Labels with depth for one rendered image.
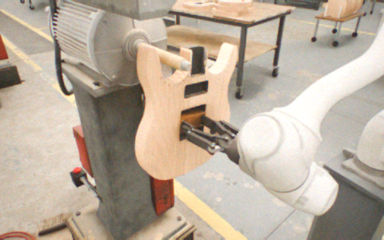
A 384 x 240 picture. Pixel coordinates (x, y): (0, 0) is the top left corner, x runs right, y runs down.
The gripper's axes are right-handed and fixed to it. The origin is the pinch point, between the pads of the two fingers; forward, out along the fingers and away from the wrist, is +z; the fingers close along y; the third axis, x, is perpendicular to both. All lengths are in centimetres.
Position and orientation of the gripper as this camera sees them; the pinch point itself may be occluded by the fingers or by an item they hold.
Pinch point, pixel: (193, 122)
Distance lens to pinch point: 83.3
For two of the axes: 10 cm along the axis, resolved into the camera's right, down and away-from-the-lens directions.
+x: 0.8, -8.9, -4.4
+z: -6.6, -3.8, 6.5
